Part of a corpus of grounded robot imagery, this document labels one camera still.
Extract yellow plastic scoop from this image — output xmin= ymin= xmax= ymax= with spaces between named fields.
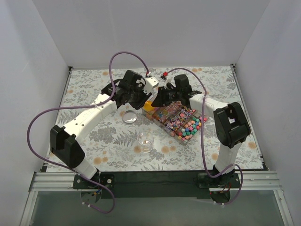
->
xmin=143 ymin=100 xmax=155 ymax=112

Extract silver round jar lid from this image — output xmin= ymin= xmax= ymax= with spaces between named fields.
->
xmin=122 ymin=110 xmax=137 ymax=124

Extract clear compartment candy box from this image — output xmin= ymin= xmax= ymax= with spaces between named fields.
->
xmin=142 ymin=96 xmax=207 ymax=145

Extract clear plastic jar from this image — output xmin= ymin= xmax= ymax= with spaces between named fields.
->
xmin=137 ymin=132 xmax=154 ymax=153

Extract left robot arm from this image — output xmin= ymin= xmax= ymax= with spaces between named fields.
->
xmin=50 ymin=70 xmax=159 ymax=188

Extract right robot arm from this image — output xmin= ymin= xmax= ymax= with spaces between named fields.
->
xmin=151 ymin=74 xmax=251 ymax=187

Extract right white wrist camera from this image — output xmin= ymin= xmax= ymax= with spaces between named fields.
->
xmin=158 ymin=72 xmax=174 ymax=90

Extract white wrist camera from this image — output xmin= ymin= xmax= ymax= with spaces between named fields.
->
xmin=158 ymin=72 xmax=174 ymax=90
xmin=143 ymin=72 xmax=159 ymax=95

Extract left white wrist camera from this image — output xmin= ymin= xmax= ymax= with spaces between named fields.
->
xmin=143 ymin=72 xmax=159 ymax=95

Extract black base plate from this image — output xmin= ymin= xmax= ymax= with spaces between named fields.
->
xmin=72 ymin=170 xmax=240 ymax=199

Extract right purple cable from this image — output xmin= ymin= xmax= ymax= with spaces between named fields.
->
xmin=164 ymin=68 xmax=243 ymax=206

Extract purple cable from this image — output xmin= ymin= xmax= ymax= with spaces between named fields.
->
xmin=164 ymin=68 xmax=243 ymax=206
xmin=27 ymin=51 xmax=150 ymax=214

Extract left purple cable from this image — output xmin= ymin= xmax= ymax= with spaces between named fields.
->
xmin=27 ymin=51 xmax=150 ymax=214

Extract aluminium frame rail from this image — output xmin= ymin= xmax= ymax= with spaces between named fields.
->
xmin=20 ymin=169 xmax=293 ymax=226

